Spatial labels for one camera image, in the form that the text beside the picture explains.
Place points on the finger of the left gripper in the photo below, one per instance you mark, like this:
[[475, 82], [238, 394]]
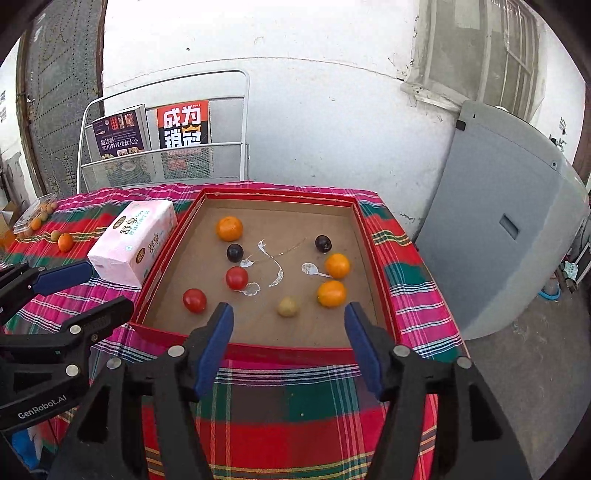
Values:
[[29, 361], [20, 283]]

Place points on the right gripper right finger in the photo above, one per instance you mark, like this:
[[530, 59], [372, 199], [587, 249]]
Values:
[[474, 439]]

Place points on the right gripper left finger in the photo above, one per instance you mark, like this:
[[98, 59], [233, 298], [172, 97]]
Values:
[[105, 438]]

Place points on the orange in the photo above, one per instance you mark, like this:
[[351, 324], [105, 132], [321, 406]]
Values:
[[229, 229], [338, 266], [65, 242], [332, 294]]

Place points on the large red tomato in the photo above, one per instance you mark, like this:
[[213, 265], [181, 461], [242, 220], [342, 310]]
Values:
[[194, 300]]

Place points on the small red tomato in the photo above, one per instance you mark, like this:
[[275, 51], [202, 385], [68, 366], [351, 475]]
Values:
[[236, 278]]

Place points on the dark plum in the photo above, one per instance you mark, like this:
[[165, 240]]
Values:
[[235, 253], [323, 244]]

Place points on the yellow-green round fruit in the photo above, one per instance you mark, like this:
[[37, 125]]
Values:
[[288, 307]]

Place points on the clear plastic fruit container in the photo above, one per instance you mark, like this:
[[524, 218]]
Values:
[[41, 209]]

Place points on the cardboard box on shelf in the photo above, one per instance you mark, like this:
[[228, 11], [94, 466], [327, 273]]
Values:
[[10, 213]]

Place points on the pink tissue pack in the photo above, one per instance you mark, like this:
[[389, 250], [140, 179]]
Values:
[[128, 248]]

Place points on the plaid tablecloth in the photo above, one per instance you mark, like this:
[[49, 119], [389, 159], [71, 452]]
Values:
[[277, 420]]

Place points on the dark blue cookbook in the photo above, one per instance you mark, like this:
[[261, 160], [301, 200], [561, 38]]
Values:
[[119, 139]]

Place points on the studded metal door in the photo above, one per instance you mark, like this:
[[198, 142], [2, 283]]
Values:
[[59, 72]]

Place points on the red black white book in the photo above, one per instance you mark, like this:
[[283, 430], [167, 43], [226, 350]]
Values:
[[183, 132]]

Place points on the white metal magazine rack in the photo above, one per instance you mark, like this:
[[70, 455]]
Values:
[[227, 91]]

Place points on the grey plastic cabinet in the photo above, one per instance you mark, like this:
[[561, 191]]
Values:
[[505, 213]]

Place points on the red cardboard box tray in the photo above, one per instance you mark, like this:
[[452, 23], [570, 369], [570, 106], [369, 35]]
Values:
[[279, 230]]

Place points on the window with metal bars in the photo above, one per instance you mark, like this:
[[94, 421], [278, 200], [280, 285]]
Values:
[[482, 51]]

